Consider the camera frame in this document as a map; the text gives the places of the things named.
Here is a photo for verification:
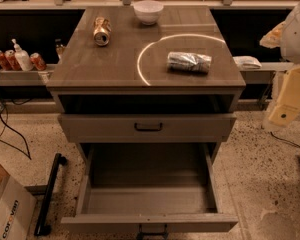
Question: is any grey wall shelf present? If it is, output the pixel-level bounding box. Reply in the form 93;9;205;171
0;64;55;87

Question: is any cardboard box with logo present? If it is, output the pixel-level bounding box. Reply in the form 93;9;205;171
0;164;36;240

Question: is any silver redbull can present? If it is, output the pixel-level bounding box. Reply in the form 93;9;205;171
167;52;212;74

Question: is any black floor cable left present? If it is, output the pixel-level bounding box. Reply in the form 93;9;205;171
0;87;33;161

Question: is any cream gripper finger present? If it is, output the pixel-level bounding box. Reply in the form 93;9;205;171
268;65;300;127

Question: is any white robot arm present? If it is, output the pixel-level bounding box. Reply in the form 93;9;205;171
260;2;300;130

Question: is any gold crushed can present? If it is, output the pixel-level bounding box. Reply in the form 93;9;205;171
93;17;111;46

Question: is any white folded cloth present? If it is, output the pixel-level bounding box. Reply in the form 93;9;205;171
233;56;262;69

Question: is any black metal bar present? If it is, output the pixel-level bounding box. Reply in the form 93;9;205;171
34;153;67;236

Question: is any black drawer handle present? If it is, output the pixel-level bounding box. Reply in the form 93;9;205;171
134;123;163;132

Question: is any open bottom drawer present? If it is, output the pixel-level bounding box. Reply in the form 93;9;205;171
61;143;238;235

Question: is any closed upper drawer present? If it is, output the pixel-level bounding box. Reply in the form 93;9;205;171
58;114;236;143

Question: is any white pump bottle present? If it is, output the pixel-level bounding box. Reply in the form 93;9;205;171
12;39;33;71

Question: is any red soda can middle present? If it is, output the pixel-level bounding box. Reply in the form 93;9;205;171
5;50;21;71

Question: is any grey drawer cabinet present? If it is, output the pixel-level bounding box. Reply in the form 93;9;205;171
47;6;246;157

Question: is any small dark bottle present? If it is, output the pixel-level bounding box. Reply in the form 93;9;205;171
55;39;65;58

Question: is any white ceramic bowl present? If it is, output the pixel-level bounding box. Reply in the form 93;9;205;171
133;0;164;25

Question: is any red soda can right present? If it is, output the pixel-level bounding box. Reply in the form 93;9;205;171
30;53;46;71

